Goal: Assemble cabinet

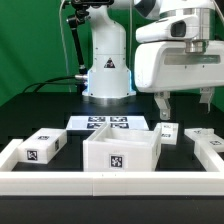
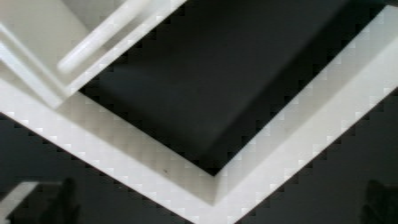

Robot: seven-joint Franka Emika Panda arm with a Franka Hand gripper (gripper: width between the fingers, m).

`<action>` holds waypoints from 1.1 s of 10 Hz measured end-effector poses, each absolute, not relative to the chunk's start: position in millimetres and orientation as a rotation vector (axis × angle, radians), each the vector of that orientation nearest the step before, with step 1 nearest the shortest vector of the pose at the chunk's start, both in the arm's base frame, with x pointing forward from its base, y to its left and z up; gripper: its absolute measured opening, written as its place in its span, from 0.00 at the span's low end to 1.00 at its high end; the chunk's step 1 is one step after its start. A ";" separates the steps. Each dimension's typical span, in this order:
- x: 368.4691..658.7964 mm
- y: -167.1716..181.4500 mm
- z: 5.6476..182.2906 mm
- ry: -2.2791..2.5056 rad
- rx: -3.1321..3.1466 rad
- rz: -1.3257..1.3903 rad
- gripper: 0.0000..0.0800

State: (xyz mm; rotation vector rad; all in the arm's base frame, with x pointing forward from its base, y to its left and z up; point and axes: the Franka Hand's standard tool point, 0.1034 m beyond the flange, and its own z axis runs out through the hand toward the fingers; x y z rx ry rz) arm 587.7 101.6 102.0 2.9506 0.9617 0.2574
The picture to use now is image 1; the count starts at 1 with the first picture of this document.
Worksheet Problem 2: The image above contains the black cable bundle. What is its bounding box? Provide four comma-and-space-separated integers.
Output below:
22, 76, 84, 94

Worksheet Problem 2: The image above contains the white cabinet top block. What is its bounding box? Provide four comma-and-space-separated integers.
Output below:
18, 128, 67, 164

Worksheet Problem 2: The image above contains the white hanging cable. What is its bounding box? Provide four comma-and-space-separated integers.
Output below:
58, 0, 73, 93

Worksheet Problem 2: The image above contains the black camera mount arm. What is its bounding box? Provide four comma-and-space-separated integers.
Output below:
67, 0, 114, 93

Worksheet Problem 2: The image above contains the white U-shaped fence frame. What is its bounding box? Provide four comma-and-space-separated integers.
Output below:
0, 139, 224, 196

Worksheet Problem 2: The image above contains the white cabinet body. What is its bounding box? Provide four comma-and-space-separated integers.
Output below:
83, 126, 161, 172

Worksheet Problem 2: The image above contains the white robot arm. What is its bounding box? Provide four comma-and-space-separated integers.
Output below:
83, 0, 224, 120

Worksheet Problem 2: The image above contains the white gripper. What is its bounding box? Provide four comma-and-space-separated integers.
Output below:
134, 41, 224, 120

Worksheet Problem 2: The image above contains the white base tag plate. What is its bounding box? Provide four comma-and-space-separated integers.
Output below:
66, 116, 148, 130

